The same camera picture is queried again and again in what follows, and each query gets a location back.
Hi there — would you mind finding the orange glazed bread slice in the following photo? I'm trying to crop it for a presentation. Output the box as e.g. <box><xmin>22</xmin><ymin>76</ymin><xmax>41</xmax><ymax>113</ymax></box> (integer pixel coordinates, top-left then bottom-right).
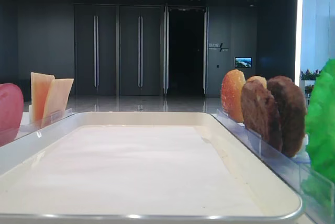
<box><xmin>220</xmin><ymin>70</ymin><xmax>245</xmax><ymax>123</ymax></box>

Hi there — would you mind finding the clear acrylic bread rack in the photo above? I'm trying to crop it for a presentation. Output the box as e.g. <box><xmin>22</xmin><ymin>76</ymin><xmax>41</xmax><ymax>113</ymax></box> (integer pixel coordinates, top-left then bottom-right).
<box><xmin>215</xmin><ymin>109</ymin><xmax>244</xmax><ymax>128</ymax></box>

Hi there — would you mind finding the brown meat patty left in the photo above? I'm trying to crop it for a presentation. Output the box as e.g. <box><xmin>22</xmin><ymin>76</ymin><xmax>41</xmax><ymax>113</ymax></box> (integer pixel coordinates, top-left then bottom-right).
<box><xmin>241</xmin><ymin>80</ymin><xmax>283</xmax><ymax>152</ymax></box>

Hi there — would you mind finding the brown meat patty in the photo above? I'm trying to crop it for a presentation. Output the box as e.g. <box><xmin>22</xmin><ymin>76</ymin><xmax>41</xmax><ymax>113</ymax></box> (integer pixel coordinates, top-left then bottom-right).
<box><xmin>241</xmin><ymin>80</ymin><xmax>283</xmax><ymax>152</ymax></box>
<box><xmin>267</xmin><ymin>76</ymin><xmax>307</xmax><ymax>158</ymax></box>

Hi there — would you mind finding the tan bread slice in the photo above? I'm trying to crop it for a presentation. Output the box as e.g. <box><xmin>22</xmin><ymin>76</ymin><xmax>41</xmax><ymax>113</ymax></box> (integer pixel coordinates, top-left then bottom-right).
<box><xmin>246</xmin><ymin>75</ymin><xmax>267</xmax><ymax>88</ymax></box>

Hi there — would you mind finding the yellow cheese slice front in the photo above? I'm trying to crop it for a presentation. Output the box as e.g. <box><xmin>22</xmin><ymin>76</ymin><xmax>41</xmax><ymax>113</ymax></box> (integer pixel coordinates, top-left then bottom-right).
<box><xmin>41</xmin><ymin>79</ymin><xmax>74</xmax><ymax>127</ymax></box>

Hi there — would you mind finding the brown meat patty right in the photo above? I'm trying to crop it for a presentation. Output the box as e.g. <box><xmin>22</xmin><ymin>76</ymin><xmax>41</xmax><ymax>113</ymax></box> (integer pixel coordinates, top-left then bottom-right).
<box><xmin>267</xmin><ymin>76</ymin><xmax>307</xmax><ymax>158</ymax></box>

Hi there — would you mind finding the orange cheese slice rear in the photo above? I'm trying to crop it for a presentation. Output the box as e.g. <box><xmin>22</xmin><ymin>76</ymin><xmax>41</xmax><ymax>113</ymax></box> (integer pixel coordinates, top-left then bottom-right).
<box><xmin>30</xmin><ymin>72</ymin><xmax>55</xmax><ymax>122</ymax></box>

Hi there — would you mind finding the green lettuce leaf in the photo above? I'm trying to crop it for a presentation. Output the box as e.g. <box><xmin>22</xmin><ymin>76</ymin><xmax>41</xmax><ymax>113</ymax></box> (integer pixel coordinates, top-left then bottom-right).
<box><xmin>300</xmin><ymin>58</ymin><xmax>335</xmax><ymax>209</ymax></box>

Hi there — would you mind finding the red tomato slice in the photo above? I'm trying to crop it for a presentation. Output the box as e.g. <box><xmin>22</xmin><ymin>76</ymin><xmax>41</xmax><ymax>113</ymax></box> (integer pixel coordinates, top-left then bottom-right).
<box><xmin>1</xmin><ymin>83</ymin><xmax>24</xmax><ymax>147</ymax></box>

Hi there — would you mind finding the clear acrylic lettuce rack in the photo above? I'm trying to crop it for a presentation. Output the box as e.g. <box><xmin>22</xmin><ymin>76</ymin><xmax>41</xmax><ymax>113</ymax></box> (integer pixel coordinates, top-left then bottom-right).
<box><xmin>299</xmin><ymin>165</ymin><xmax>334</xmax><ymax>223</ymax></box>

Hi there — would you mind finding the dark double door middle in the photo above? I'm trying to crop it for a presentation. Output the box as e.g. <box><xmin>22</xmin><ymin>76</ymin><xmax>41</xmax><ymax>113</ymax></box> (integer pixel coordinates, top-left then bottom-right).
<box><xmin>120</xmin><ymin>6</ymin><xmax>161</xmax><ymax>96</ymax></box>

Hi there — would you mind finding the dark double door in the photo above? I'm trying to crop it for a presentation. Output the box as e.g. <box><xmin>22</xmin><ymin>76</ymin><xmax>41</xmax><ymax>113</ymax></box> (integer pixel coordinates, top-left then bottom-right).
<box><xmin>120</xmin><ymin>6</ymin><xmax>161</xmax><ymax>96</ymax></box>
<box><xmin>75</xmin><ymin>5</ymin><xmax>116</xmax><ymax>96</ymax></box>

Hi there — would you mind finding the white paper tray liner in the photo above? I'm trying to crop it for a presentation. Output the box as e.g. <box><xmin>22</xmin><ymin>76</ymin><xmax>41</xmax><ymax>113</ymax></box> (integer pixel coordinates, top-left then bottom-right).
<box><xmin>1</xmin><ymin>126</ymin><xmax>261</xmax><ymax>216</ymax></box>

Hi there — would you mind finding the dark double door left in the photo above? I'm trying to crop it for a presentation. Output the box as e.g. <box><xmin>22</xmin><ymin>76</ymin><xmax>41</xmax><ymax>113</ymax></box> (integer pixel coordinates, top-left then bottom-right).
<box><xmin>75</xmin><ymin>5</ymin><xmax>116</xmax><ymax>96</ymax></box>

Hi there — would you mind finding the white rectangular tray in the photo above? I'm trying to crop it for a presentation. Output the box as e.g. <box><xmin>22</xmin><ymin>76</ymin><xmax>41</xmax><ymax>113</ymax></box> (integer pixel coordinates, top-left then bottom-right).
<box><xmin>1</xmin><ymin>112</ymin><xmax>304</xmax><ymax>223</ymax></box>

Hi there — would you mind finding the clear acrylic patty rack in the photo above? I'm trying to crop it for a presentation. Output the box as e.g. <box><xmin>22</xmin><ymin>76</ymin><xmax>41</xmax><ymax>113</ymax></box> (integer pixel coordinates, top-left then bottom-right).
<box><xmin>244</xmin><ymin>126</ymin><xmax>311</xmax><ymax>164</ymax></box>

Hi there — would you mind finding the flower planter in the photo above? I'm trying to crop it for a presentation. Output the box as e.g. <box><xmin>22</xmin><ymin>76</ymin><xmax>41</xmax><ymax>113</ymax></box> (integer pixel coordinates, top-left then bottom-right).
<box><xmin>300</xmin><ymin>69</ymin><xmax>321</xmax><ymax>95</ymax></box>

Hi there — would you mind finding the clear acrylic rack left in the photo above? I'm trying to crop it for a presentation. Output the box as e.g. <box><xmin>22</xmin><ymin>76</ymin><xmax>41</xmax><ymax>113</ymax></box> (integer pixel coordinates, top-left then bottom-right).
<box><xmin>1</xmin><ymin>108</ymin><xmax>73</xmax><ymax>147</ymax></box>

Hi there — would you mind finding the small wall display screen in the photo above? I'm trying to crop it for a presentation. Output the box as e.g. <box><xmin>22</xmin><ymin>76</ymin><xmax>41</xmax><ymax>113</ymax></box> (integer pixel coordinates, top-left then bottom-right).
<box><xmin>234</xmin><ymin>58</ymin><xmax>252</xmax><ymax>68</ymax></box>

